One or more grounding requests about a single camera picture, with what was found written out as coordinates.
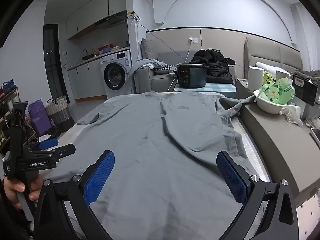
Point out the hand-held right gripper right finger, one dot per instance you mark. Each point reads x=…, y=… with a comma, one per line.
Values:
x=231, y=177

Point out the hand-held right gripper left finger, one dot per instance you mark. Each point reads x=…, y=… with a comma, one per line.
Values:
x=100, y=177

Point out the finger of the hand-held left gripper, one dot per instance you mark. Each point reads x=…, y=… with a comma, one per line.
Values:
x=63, y=151
x=48, y=143

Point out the grey t-shirt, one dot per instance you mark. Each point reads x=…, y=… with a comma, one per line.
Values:
x=150, y=155

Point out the person's left hand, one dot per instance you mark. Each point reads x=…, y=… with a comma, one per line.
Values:
x=15, y=186

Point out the purple bag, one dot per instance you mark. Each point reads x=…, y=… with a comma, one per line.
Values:
x=38, y=120

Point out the woven laundry basket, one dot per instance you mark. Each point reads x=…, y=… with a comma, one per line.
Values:
x=60, y=112

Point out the checkered bed blanket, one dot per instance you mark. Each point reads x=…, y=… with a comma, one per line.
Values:
x=252, y=150

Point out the grey bedside ledge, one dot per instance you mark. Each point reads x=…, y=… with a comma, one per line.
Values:
x=275, y=142

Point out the blue shoes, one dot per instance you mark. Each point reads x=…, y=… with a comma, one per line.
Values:
x=8, y=85

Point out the white kitchen counter cabinet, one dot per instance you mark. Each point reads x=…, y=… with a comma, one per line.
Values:
x=85, y=82

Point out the dark door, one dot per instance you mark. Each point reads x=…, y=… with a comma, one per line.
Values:
x=53, y=67

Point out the white crumpled plastic bag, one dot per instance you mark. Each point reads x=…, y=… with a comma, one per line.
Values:
x=292, y=113

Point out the teal checkered tablecloth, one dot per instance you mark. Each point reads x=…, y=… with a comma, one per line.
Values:
x=220, y=88

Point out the white washing machine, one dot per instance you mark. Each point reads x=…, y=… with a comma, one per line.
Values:
x=116, y=76

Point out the green bottle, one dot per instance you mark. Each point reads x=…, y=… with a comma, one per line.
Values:
x=277, y=92

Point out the white cylinder appliance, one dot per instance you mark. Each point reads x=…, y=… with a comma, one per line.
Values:
x=255, y=78

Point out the green printed container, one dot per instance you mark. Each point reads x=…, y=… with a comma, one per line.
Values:
x=268, y=78

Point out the dark electric pressure cooker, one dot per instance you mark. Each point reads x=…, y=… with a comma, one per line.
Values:
x=192, y=76

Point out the black jacket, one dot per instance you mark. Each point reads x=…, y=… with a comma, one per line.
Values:
x=217, y=67

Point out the red basin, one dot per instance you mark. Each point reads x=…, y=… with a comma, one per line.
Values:
x=105, y=47

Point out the black box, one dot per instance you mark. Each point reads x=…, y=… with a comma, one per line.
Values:
x=303, y=90

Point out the grey sofa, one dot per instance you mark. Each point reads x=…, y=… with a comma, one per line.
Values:
x=160, y=80

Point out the white carton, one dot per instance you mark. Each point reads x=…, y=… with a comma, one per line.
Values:
x=282, y=75

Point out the white pillow roll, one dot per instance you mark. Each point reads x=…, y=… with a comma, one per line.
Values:
x=270, y=67

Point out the light grey crumpled cloth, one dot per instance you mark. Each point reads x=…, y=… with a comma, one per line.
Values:
x=173, y=70

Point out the houndstooth cloth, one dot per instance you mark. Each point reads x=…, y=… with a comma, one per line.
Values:
x=165, y=67

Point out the beige bed headboard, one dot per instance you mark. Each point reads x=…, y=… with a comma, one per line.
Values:
x=275, y=55

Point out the grey sofa pillow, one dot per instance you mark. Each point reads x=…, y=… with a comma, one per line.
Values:
x=150, y=50

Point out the range hood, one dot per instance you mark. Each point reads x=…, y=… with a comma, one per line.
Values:
x=112, y=20

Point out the white wall kitchen cabinets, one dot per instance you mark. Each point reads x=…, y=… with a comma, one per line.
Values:
x=87, y=17

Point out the white wall socket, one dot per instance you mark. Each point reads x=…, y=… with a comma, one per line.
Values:
x=193, y=40

